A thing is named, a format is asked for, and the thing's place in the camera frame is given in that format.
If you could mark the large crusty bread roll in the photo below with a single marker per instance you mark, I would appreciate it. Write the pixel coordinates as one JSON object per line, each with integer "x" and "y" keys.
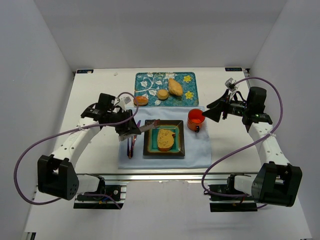
{"x": 174, "y": 87}

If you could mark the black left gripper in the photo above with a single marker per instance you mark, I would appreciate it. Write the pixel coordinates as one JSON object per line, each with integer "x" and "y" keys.
{"x": 127, "y": 126}

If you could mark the iridescent purple fork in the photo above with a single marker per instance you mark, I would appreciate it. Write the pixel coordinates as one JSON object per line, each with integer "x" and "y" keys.
{"x": 128, "y": 152}

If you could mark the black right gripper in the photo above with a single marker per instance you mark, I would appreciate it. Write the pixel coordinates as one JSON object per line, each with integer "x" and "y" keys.
{"x": 224, "y": 109}

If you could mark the orange mug black handle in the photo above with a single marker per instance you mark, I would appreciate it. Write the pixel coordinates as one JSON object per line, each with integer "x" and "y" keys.
{"x": 195, "y": 120}

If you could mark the round sesame burger bun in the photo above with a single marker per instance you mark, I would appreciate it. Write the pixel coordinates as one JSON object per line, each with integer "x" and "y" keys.
{"x": 140, "y": 101}

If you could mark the light blue cloth placemat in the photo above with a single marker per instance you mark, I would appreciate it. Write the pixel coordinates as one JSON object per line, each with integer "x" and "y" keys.
{"x": 198, "y": 151}

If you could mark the aluminium frame rail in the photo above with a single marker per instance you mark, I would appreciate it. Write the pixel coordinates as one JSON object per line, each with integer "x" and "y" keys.
{"x": 163, "y": 176}

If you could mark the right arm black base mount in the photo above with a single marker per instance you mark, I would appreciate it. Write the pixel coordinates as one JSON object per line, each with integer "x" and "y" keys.
{"x": 225, "y": 204}

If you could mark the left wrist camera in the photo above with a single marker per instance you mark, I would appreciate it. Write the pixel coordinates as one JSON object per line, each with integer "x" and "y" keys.
{"x": 124, "y": 101}

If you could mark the blue label corner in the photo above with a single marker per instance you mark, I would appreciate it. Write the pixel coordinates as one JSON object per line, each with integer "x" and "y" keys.
{"x": 84, "y": 71}
{"x": 233, "y": 69}

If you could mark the square green glazed plate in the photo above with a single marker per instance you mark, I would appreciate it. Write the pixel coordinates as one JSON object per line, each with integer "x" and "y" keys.
{"x": 150, "y": 145}

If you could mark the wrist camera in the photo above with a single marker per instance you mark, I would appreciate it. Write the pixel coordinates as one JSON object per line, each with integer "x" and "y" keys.
{"x": 231, "y": 85}
{"x": 124, "y": 101}

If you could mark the teal floral serving tray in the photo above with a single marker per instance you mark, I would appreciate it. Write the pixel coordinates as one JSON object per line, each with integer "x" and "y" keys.
{"x": 147, "y": 84}

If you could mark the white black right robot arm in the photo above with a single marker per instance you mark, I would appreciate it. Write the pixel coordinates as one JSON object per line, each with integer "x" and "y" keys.
{"x": 278, "y": 181}

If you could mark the sliced brown bread loaf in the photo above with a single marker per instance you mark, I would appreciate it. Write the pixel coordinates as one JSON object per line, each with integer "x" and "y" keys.
{"x": 165, "y": 139}

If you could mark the blue label left corner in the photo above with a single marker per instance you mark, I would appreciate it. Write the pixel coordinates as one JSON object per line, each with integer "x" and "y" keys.
{"x": 84, "y": 71}

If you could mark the stainless steel serving tongs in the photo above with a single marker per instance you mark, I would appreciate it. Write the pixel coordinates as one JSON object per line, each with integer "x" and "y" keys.
{"x": 151, "y": 124}

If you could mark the iridescent purple spoon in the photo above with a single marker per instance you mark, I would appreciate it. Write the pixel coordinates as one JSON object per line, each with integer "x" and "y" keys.
{"x": 132, "y": 146}

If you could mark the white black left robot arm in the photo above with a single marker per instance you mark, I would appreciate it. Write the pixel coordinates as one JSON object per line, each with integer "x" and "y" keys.
{"x": 56, "y": 173}

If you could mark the small round bread roll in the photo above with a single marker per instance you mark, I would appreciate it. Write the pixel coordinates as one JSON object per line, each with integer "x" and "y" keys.
{"x": 162, "y": 94}

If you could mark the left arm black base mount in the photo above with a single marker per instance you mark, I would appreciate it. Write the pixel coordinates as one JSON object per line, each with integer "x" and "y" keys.
{"x": 110, "y": 195}

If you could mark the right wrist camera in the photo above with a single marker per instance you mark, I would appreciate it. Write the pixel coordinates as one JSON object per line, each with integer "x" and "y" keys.
{"x": 231, "y": 85}

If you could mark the blue label right corner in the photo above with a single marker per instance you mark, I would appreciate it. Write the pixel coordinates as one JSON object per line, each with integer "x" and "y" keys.
{"x": 233, "y": 69}

